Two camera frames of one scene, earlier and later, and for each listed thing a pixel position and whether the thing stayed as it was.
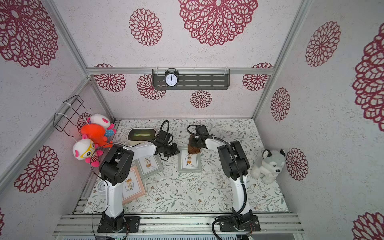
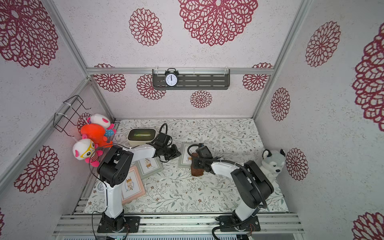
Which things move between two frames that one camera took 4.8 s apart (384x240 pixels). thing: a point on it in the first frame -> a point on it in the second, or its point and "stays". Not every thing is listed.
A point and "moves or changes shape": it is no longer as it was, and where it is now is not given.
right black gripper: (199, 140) -> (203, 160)
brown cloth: (192, 150) moves or changes shape
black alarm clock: (171, 78) stays
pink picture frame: (134, 187) stays
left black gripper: (176, 151) stays
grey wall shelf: (194, 79) stays
